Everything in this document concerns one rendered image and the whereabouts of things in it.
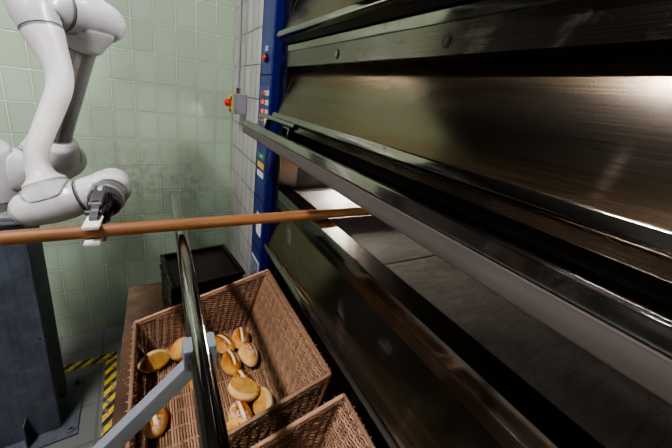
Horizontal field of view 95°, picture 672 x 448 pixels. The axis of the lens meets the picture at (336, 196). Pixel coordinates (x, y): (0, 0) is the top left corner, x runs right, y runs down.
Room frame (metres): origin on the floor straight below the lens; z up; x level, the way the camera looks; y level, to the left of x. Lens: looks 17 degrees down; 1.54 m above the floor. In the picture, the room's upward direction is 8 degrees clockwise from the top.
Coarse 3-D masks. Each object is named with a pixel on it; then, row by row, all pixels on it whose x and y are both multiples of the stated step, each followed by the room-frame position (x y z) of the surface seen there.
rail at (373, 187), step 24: (288, 144) 0.71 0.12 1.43; (336, 168) 0.51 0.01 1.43; (384, 192) 0.40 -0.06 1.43; (432, 216) 0.32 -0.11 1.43; (480, 240) 0.27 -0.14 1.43; (504, 240) 0.26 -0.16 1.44; (504, 264) 0.25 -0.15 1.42; (528, 264) 0.23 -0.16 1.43; (552, 264) 0.22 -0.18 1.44; (552, 288) 0.21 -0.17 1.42; (576, 288) 0.20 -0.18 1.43; (600, 288) 0.19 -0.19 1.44; (600, 312) 0.19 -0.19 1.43; (624, 312) 0.18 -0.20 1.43; (648, 312) 0.17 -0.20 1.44; (648, 336) 0.16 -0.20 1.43
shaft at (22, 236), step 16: (336, 208) 0.93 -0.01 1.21; (352, 208) 0.96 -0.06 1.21; (112, 224) 0.63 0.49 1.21; (128, 224) 0.64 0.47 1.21; (144, 224) 0.65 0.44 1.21; (160, 224) 0.67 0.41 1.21; (176, 224) 0.69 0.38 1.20; (192, 224) 0.70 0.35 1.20; (208, 224) 0.72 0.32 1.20; (224, 224) 0.74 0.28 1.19; (240, 224) 0.77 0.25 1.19; (0, 240) 0.53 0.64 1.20; (16, 240) 0.54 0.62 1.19; (32, 240) 0.55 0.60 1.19; (48, 240) 0.56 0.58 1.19
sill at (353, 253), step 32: (288, 192) 1.13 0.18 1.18; (320, 224) 0.86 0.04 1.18; (352, 256) 0.69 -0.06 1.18; (384, 288) 0.57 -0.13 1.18; (416, 320) 0.48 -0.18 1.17; (448, 320) 0.49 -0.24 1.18; (448, 352) 0.42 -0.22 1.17; (480, 352) 0.42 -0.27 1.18; (480, 384) 0.36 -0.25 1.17; (512, 384) 0.36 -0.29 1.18; (512, 416) 0.32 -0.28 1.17; (544, 416) 0.31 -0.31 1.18
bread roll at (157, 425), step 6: (162, 408) 0.65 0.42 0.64; (156, 414) 0.63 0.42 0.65; (162, 414) 0.63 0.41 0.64; (150, 420) 0.61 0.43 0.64; (156, 420) 0.61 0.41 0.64; (162, 420) 0.62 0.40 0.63; (144, 426) 0.60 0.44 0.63; (150, 426) 0.60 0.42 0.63; (156, 426) 0.60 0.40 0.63; (162, 426) 0.61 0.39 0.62; (144, 432) 0.60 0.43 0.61; (150, 432) 0.59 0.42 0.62; (156, 432) 0.60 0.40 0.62; (162, 432) 0.61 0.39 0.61; (150, 438) 0.59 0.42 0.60
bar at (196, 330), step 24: (192, 264) 0.57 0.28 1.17; (192, 288) 0.49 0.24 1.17; (192, 312) 0.43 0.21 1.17; (192, 336) 0.38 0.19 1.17; (192, 360) 0.34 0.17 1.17; (168, 384) 0.34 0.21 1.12; (216, 384) 0.31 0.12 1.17; (144, 408) 0.32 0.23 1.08; (216, 408) 0.27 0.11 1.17; (120, 432) 0.31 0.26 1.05; (216, 432) 0.24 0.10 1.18
